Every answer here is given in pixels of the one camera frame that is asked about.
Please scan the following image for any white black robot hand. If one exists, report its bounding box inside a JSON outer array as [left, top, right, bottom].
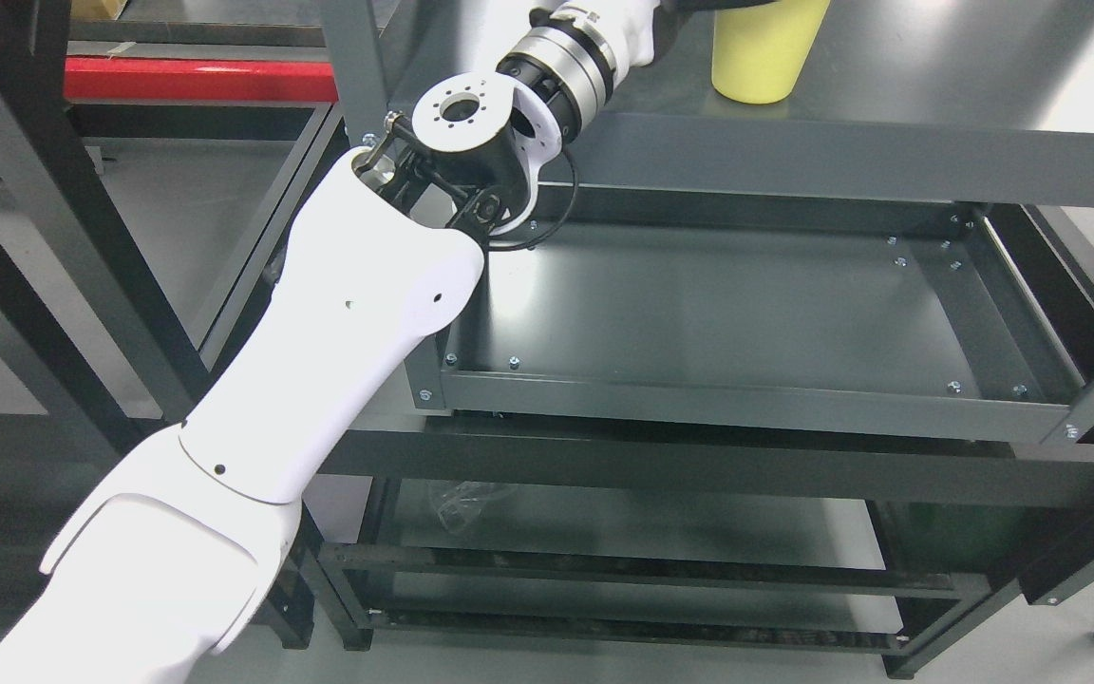
[[550, 1, 768, 69]]

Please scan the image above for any yellow plastic cup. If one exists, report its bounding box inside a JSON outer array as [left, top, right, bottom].
[[710, 1, 833, 105]]

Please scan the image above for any grey metal shelf rack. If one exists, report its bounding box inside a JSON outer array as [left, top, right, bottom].
[[319, 0, 1094, 447]]

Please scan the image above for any black metal shelf rack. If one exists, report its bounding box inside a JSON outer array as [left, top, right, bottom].
[[0, 1, 1094, 679]]

